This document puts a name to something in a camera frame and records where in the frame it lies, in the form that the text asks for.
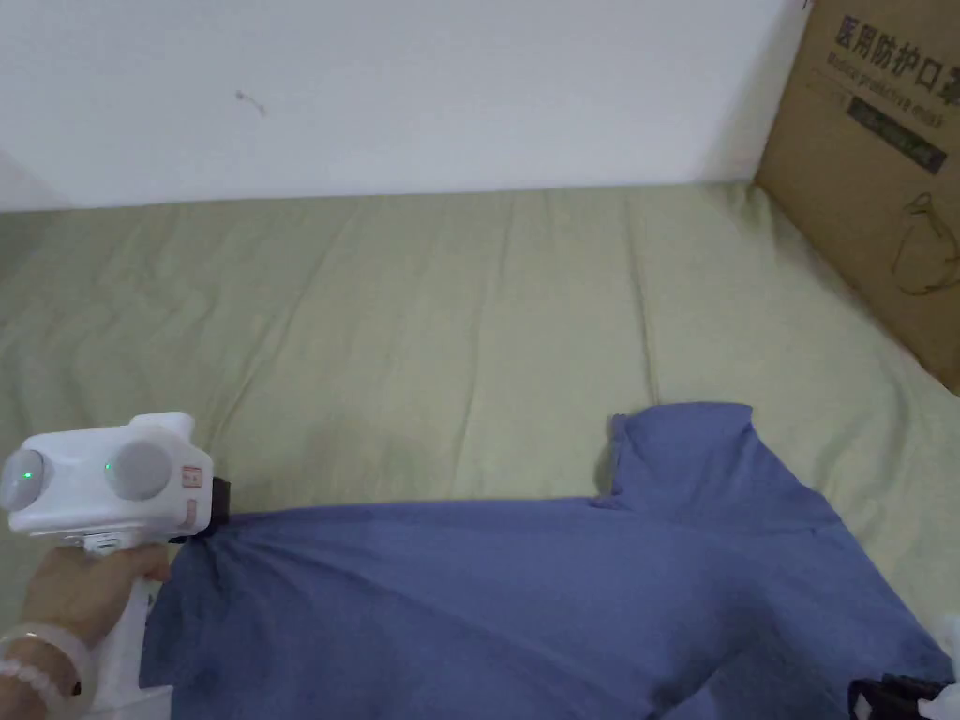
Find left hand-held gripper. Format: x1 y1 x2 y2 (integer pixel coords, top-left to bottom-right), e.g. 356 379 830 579
0 411 233 720

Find blue shirt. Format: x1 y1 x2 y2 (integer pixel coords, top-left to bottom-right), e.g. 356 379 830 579
138 402 958 720

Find person's left hand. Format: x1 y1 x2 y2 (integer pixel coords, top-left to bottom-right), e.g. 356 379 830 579
18 543 174 653

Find bed with pale green sheet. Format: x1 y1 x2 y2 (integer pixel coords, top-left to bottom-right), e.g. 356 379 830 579
0 178 960 720

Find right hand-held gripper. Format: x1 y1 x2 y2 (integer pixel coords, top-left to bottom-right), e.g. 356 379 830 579
849 674 960 720

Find person's left forearm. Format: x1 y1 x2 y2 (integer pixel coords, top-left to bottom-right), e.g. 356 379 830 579
0 619 98 720

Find brown cardboard carton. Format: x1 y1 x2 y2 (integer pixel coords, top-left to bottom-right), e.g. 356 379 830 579
753 0 960 398

